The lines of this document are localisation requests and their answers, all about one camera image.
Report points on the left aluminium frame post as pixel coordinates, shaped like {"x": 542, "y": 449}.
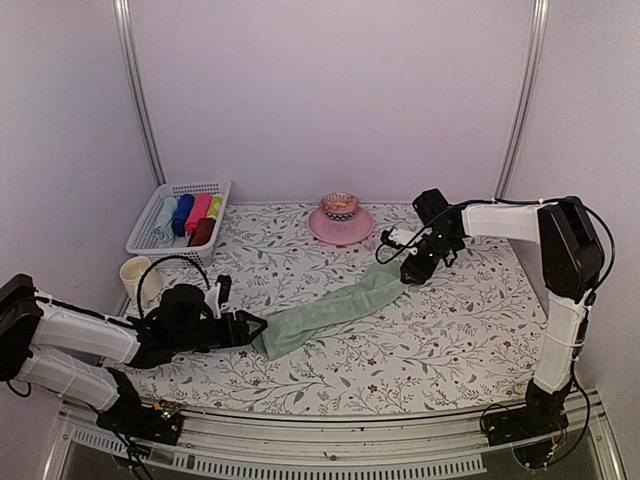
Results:
{"x": 124, "y": 25}

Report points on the pink rolled towel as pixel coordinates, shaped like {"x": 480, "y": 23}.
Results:
{"x": 198, "y": 211}

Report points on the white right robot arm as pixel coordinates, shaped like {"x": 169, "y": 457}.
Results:
{"x": 572, "y": 257}

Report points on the aluminium front rail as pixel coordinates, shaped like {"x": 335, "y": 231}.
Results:
{"x": 220, "y": 444}

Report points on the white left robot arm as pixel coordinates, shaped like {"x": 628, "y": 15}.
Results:
{"x": 40, "y": 336}

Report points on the patterned small bowl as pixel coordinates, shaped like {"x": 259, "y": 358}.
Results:
{"x": 339, "y": 206}

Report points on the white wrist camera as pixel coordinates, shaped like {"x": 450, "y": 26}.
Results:
{"x": 218, "y": 295}
{"x": 398, "y": 238}

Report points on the green panda towel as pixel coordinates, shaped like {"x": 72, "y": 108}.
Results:
{"x": 289, "y": 329}

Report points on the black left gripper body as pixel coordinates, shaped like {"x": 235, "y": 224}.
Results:
{"x": 191, "y": 340}

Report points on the white cup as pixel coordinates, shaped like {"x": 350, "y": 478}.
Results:
{"x": 131, "y": 273}

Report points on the white plastic basket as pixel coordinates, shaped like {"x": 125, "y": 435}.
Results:
{"x": 143, "y": 242}

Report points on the right aluminium frame post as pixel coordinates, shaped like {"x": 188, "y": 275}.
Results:
{"x": 535, "y": 46}

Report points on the pink plate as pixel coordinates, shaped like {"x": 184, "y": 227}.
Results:
{"x": 341, "y": 233}

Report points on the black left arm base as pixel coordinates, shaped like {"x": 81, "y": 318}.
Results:
{"x": 129, "y": 417}

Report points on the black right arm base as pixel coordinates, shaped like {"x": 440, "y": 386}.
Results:
{"x": 543, "y": 415}

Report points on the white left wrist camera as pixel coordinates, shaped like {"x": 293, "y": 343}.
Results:
{"x": 218, "y": 295}

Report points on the aluminium frame post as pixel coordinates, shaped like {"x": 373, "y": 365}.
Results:
{"x": 124, "y": 25}
{"x": 535, "y": 46}

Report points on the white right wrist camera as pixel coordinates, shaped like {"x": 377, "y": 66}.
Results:
{"x": 398, "y": 238}

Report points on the light blue rolled towel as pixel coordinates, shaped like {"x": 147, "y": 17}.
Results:
{"x": 162, "y": 229}

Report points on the dark blue rolled towel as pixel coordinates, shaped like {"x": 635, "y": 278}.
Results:
{"x": 181, "y": 214}

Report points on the dark red towel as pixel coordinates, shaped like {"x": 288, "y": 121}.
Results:
{"x": 203, "y": 232}

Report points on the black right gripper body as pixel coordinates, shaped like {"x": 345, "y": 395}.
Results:
{"x": 439, "y": 247}

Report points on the yellow green rolled towel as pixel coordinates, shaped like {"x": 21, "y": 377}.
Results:
{"x": 214, "y": 209}

